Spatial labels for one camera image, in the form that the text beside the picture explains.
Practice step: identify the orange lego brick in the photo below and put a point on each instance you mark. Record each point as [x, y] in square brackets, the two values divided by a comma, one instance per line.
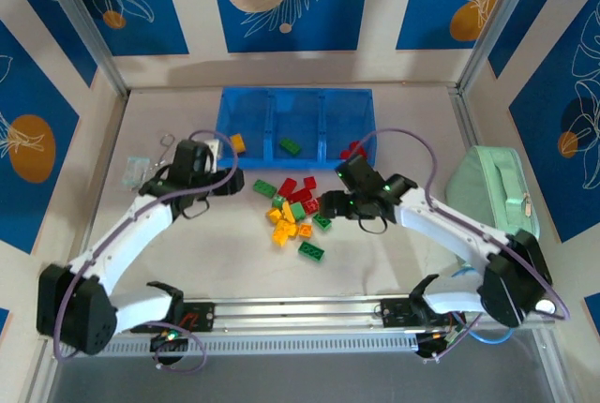
[238, 142]
[305, 230]

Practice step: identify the yellow lego brick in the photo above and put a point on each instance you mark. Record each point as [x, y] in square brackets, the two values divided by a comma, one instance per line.
[288, 212]
[280, 239]
[274, 214]
[289, 227]

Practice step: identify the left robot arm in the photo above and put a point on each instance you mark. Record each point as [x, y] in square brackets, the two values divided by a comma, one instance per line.
[117, 243]

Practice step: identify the metal forceps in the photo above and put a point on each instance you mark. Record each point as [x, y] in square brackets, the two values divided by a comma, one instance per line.
[164, 148]

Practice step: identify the clear plastic packet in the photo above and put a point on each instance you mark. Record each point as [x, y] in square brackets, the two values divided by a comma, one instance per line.
[133, 173]

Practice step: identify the mint green zip case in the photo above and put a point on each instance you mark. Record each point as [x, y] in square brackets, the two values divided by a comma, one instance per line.
[487, 178]

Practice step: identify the black electronics module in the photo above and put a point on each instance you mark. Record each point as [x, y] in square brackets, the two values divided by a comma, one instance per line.
[169, 343]
[431, 344]

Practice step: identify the blue stethoscope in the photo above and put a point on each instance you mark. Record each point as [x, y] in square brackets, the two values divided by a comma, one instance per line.
[546, 306]

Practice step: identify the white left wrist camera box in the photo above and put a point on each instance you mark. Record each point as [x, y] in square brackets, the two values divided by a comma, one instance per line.
[214, 149]

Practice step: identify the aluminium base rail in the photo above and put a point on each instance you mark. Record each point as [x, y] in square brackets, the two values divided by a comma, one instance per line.
[300, 323]

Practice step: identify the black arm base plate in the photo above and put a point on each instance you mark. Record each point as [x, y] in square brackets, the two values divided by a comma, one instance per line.
[204, 316]
[396, 314]

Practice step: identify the aluminium frame post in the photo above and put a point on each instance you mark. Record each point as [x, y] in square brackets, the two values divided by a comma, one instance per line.
[83, 23]
[493, 23]

